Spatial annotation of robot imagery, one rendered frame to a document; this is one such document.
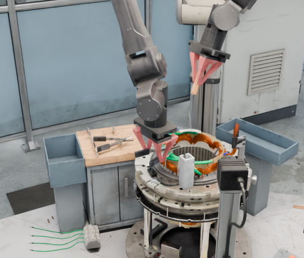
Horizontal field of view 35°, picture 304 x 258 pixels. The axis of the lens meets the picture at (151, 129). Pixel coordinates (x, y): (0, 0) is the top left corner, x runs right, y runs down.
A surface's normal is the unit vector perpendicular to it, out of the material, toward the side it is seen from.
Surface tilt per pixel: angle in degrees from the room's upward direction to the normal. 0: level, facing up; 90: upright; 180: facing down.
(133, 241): 0
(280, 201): 0
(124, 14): 78
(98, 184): 90
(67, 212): 90
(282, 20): 90
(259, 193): 90
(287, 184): 0
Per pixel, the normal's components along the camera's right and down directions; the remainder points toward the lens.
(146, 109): -0.17, 0.45
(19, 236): 0.00, -0.88
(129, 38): -0.25, 0.25
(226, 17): -0.03, 0.27
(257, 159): -0.72, 0.33
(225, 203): 0.04, 0.47
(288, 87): 0.46, 0.41
